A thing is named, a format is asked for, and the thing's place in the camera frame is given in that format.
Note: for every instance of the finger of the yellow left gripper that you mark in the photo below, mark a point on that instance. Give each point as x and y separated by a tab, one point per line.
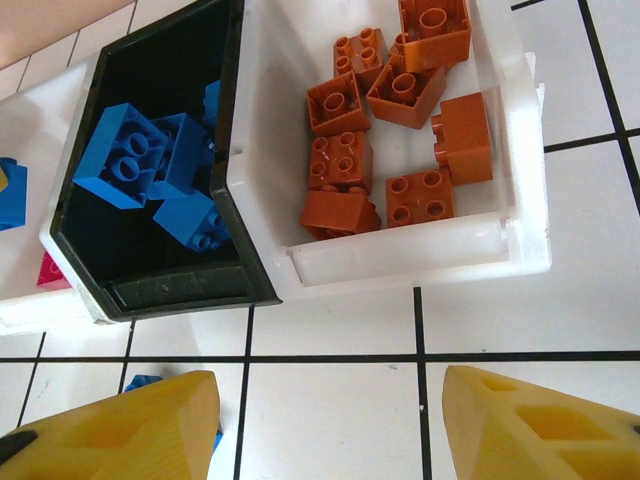
3	180

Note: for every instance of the long blue lego brick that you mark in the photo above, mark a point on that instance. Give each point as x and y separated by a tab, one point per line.
100	165

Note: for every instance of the black plastic container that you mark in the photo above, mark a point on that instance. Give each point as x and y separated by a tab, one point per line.
175	290

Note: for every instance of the orange lego brick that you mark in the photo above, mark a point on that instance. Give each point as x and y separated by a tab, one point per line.
340	160
397	45
435	45
467	135
405	95
335	105
360	55
420	200
335	210

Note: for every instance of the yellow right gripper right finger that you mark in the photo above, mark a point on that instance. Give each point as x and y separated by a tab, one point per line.
525	450

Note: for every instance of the pink lego brick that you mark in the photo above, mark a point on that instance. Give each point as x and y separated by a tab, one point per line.
50	275

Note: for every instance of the white plastic container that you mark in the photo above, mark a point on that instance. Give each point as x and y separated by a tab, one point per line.
400	260
30	310

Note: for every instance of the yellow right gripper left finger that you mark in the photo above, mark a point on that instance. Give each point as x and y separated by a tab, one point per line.
110	440

